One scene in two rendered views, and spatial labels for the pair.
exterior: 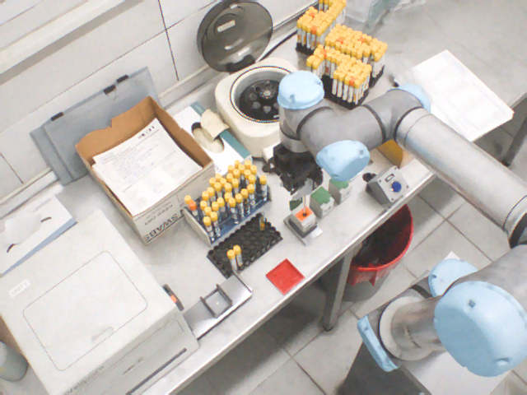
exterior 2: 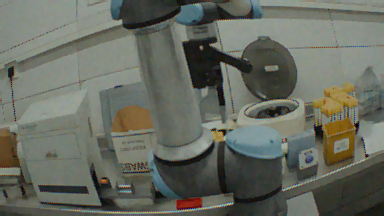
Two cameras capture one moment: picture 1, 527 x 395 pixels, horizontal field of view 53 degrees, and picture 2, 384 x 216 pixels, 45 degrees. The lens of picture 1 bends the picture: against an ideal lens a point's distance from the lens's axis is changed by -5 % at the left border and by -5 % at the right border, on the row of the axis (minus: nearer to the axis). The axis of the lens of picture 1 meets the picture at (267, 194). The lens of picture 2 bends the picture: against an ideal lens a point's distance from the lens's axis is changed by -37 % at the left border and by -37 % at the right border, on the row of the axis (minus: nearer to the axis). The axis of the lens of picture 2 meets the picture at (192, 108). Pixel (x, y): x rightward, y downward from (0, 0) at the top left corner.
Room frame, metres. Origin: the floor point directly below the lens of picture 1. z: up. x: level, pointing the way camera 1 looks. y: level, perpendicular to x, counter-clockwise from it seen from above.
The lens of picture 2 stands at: (-0.71, -1.08, 1.54)
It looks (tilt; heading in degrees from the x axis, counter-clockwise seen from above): 14 degrees down; 39
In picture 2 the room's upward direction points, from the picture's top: 9 degrees counter-clockwise
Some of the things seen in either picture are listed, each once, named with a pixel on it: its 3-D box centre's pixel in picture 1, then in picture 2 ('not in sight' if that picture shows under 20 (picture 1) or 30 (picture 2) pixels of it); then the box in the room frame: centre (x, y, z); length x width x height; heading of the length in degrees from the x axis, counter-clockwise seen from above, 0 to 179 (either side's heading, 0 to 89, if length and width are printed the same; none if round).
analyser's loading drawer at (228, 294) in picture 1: (209, 309); (118, 190); (0.42, 0.15, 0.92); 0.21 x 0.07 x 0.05; 127
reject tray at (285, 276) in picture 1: (285, 276); (189, 203); (0.50, -0.03, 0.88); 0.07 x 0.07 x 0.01; 37
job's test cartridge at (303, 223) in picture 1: (303, 219); not in sight; (0.63, -0.08, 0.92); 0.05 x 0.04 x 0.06; 36
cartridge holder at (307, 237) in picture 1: (302, 225); not in sight; (0.63, -0.08, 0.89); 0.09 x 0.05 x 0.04; 36
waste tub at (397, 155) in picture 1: (402, 131); (339, 140); (0.87, -0.37, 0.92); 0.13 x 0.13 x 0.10; 34
